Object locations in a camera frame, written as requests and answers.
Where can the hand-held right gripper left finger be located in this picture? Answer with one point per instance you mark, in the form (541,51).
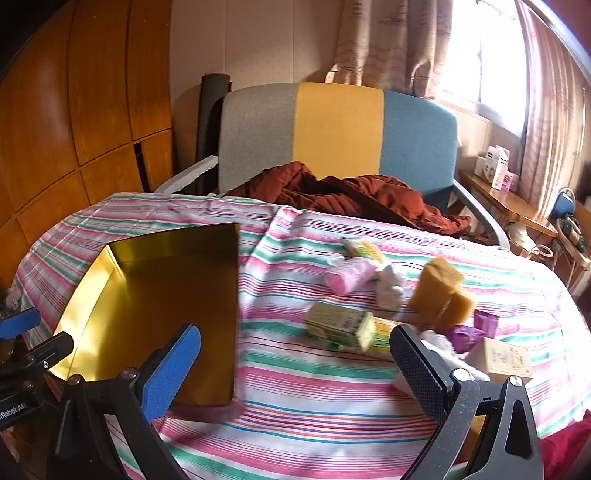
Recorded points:
(171,369)

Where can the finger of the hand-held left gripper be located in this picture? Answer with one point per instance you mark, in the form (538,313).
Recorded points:
(18,321)
(51,350)

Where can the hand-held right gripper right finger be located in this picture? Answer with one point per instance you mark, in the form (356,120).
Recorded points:
(415,369)

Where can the yellow sponge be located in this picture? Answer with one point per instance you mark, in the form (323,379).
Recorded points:
(461,311)
(431,281)

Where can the cream cardboard box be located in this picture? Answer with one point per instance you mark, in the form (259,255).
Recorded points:
(501,360)

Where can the white plastic bag ball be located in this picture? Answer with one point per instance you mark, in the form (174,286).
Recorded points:
(438,345)
(390,286)

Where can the olive green small box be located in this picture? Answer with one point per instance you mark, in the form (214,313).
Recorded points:
(339,323)

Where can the gold tin box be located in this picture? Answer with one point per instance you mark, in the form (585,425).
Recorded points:
(152,277)

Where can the pink packet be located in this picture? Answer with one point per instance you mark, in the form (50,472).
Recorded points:
(346,277)

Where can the small yellow corn packet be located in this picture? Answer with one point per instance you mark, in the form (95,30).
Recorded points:
(364,249)

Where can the striped bedsheet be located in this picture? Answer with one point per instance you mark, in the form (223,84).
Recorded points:
(323,392)

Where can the white cloth bundle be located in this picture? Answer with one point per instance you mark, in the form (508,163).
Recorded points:
(521,236)

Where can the red cloth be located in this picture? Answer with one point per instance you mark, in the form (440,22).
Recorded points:
(568,447)

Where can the red-brown jacket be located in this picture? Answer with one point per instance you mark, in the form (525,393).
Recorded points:
(369,194)

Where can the wooden desk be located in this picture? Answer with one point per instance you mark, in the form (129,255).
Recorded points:
(508,203)

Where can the pink small box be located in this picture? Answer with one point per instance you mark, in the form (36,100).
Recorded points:
(512,182)

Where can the wooden wardrobe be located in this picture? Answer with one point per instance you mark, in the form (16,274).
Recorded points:
(92,92)

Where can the grey yellow blue chair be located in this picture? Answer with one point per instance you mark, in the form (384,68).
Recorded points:
(339,129)

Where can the black rolled mat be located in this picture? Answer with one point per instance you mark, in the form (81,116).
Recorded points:
(210,115)

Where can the beige patterned curtain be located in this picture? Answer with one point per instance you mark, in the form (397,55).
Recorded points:
(554,115)
(392,46)

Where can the window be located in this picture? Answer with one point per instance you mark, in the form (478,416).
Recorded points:
(485,55)

